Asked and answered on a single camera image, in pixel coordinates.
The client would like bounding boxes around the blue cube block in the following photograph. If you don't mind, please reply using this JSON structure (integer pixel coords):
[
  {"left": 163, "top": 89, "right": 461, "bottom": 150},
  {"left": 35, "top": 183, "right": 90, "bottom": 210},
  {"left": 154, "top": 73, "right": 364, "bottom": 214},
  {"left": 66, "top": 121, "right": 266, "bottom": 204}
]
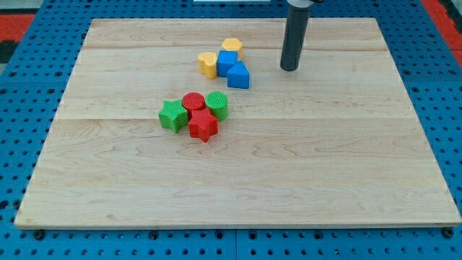
[{"left": 217, "top": 51, "right": 238, "bottom": 77}]

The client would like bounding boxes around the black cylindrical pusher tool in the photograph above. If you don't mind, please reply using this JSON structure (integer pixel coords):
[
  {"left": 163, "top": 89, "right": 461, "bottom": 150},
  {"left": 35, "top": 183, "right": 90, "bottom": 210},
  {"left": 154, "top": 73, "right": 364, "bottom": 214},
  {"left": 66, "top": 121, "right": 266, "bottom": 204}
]
[{"left": 280, "top": 0, "right": 323, "bottom": 72}]

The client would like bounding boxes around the yellow hexagon block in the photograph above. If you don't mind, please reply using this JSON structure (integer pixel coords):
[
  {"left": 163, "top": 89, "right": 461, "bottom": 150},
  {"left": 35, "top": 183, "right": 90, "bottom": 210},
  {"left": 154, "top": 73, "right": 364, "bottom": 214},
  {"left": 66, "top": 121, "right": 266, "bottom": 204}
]
[{"left": 221, "top": 38, "right": 243, "bottom": 61}]

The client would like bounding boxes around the wooden board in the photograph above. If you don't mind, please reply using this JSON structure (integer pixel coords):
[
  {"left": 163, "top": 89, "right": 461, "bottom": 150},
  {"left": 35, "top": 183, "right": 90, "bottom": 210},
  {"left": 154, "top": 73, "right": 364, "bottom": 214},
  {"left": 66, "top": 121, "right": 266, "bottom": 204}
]
[{"left": 14, "top": 18, "right": 461, "bottom": 230}]

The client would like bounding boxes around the red cylinder block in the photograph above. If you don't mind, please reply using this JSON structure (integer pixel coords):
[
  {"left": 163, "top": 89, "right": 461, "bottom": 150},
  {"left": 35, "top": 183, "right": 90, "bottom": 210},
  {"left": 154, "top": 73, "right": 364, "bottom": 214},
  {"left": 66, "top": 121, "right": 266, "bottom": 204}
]
[{"left": 181, "top": 92, "right": 206, "bottom": 119}]

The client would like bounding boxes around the yellow heart block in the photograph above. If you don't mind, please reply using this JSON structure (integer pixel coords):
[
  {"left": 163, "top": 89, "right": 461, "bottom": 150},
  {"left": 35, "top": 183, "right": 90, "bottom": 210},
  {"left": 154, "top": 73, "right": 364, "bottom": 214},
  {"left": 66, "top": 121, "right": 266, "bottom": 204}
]
[{"left": 197, "top": 52, "right": 218, "bottom": 79}]

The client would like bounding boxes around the blue triangle block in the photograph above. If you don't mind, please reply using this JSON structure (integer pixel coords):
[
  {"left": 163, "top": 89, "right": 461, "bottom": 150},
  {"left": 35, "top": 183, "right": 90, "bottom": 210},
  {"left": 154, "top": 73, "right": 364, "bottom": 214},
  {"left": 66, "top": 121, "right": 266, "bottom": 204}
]
[{"left": 227, "top": 61, "right": 250, "bottom": 89}]

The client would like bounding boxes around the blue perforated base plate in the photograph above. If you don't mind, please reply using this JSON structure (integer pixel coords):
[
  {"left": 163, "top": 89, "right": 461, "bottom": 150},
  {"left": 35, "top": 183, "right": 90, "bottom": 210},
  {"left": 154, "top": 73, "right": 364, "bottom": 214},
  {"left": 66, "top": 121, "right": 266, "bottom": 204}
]
[{"left": 1, "top": 1, "right": 461, "bottom": 259}]

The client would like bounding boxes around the green cylinder block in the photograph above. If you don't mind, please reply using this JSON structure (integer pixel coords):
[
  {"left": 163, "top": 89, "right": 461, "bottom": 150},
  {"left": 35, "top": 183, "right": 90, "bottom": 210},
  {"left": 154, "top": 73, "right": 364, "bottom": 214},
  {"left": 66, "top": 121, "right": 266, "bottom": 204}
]
[{"left": 205, "top": 92, "right": 228, "bottom": 121}]

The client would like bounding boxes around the red star block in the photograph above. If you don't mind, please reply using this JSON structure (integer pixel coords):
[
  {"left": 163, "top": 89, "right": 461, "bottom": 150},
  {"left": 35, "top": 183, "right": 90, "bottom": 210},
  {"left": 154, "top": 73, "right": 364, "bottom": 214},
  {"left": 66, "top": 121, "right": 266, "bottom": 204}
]
[{"left": 188, "top": 108, "right": 219, "bottom": 143}]

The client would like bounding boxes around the green star block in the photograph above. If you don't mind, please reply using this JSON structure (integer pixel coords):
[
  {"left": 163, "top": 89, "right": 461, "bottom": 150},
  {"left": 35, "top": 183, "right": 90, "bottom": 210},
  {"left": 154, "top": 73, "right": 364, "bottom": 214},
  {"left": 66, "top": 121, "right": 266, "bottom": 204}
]
[{"left": 158, "top": 100, "right": 188, "bottom": 133}]

